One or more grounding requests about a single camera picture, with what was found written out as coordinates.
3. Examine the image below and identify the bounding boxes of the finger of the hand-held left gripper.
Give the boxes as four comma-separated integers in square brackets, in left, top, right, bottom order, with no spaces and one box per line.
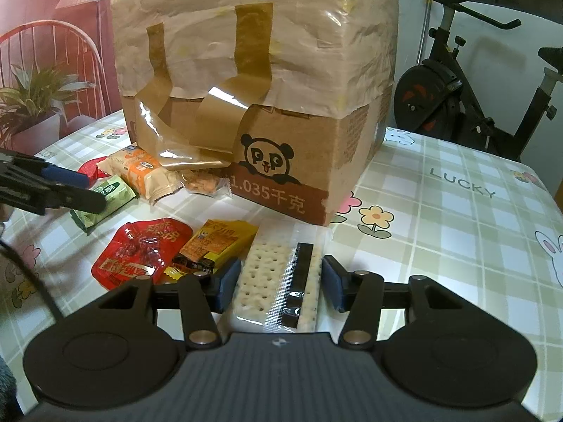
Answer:
[0,149,91,188]
[0,175,108,216]

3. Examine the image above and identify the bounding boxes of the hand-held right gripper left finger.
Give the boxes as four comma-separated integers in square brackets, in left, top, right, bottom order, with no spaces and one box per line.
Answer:
[99,258,243,348]

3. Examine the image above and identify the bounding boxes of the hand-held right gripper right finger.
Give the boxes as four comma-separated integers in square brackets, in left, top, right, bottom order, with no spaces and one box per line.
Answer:
[321,255,462,347]

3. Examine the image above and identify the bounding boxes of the clear cracker packet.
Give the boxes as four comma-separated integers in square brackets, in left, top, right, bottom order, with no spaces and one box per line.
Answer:
[229,224,336,333]

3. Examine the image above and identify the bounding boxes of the green snack packet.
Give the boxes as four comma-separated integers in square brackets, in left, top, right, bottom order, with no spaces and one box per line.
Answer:
[70,175,135,235]

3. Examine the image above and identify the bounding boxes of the taped cardboard box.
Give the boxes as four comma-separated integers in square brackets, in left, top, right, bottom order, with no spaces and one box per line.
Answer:
[110,0,401,228]

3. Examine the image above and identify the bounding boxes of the red snack packet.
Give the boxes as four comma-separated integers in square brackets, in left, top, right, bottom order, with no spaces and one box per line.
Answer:
[90,219,194,292]
[77,160,110,187]

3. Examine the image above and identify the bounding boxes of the yellow and orange snack packet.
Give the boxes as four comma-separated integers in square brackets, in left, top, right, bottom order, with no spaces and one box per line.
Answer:
[163,219,259,284]

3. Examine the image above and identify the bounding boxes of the orange and white snack packet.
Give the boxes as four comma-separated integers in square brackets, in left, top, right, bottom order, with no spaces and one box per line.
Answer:
[96,145,184,205]

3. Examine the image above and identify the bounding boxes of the small clear snack packet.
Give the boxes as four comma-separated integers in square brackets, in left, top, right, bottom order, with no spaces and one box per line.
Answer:
[182,171,233,199]

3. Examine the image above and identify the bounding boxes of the black exercise bike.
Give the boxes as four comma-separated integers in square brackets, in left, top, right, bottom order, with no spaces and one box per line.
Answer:
[393,0,563,163]

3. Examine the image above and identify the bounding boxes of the black cable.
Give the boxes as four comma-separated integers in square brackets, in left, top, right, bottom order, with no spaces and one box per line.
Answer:
[0,237,65,322]

